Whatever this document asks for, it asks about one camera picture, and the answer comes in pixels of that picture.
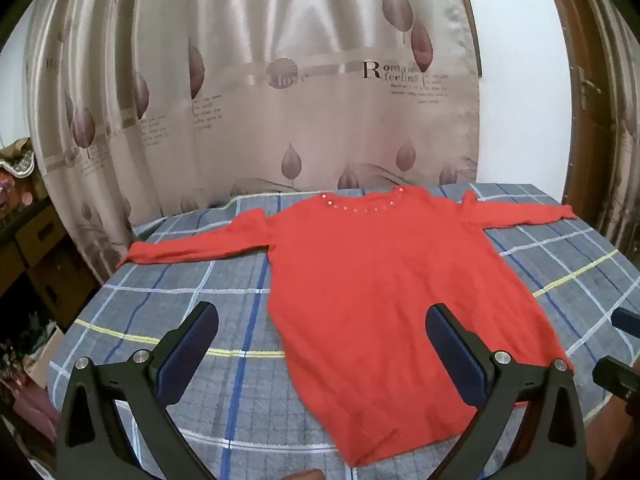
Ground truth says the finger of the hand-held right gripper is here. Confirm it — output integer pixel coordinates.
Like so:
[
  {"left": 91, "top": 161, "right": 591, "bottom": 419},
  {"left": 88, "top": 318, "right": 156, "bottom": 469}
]
[
  {"left": 611, "top": 306, "right": 640, "bottom": 339},
  {"left": 592, "top": 355, "right": 640, "bottom": 402}
]

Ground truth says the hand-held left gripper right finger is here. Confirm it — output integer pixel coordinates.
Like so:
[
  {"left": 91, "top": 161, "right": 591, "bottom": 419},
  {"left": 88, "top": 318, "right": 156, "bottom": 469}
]
[{"left": 424, "top": 302, "right": 587, "bottom": 480}]

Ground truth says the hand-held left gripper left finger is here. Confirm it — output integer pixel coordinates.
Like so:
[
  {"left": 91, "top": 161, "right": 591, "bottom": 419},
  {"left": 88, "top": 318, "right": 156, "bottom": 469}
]
[{"left": 55, "top": 301, "right": 221, "bottom": 480}]

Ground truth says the red sweater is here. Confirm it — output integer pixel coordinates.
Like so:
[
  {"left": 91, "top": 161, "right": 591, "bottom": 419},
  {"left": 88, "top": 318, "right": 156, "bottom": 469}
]
[{"left": 116, "top": 185, "right": 578, "bottom": 468}]

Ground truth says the grey plaid bedsheet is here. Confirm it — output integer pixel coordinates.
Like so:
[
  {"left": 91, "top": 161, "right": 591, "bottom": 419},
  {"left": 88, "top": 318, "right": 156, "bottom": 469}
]
[{"left": 47, "top": 180, "right": 640, "bottom": 480}]

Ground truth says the cardboard box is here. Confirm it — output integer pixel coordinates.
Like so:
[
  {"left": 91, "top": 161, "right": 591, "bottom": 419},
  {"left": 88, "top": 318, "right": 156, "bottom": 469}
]
[
  {"left": 15, "top": 204, "right": 68, "bottom": 267},
  {"left": 27, "top": 237, "right": 101, "bottom": 328}
]

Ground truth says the brown wooden door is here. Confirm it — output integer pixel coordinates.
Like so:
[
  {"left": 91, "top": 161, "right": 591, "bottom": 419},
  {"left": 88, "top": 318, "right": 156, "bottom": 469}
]
[{"left": 542, "top": 0, "right": 640, "bottom": 271}]

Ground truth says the pink floral decoration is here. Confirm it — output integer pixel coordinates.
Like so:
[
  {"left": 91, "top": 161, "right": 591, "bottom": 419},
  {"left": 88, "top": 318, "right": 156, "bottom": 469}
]
[{"left": 0, "top": 170, "right": 47, "bottom": 213}]

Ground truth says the lace-edged patterned cover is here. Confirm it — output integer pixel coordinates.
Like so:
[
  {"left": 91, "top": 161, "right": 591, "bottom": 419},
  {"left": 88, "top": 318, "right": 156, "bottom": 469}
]
[{"left": 0, "top": 137, "right": 36, "bottom": 180}]

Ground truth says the leaf-print beige curtain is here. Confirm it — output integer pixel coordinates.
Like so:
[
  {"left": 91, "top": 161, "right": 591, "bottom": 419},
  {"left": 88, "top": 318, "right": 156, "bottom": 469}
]
[{"left": 22, "top": 0, "right": 483, "bottom": 281}]

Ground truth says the metal door handle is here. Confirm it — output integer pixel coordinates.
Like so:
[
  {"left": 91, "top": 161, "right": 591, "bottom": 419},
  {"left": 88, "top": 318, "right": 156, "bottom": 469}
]
[{"left": 576, "top": 66, "right": 602, "bottom": 109}]

